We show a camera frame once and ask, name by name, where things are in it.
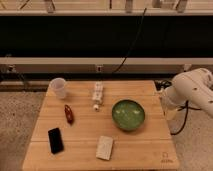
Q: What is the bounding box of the white tube with cap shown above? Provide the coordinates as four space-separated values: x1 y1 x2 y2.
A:
92 81 104 111

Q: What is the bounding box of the black floor cable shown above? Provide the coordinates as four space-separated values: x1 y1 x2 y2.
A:
154 79 202 136

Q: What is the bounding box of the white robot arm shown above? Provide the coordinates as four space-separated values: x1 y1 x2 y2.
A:
161 68 213 118

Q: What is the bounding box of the black hanging cable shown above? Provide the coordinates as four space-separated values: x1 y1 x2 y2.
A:
111 7 148 74

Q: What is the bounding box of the red brown chili pepper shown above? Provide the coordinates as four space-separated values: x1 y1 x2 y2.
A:
64 105 74 124

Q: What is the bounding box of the green ceramic bowl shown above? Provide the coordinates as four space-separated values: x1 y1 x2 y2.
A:
112 99 145 131

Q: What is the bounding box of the translucent plastic cup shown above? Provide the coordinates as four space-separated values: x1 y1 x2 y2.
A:
49 78 67 99

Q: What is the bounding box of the black smartphone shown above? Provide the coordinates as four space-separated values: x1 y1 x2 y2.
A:
48 128 64 154

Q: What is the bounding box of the beige sponge block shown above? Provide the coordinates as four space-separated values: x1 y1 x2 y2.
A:
96 136 114 160

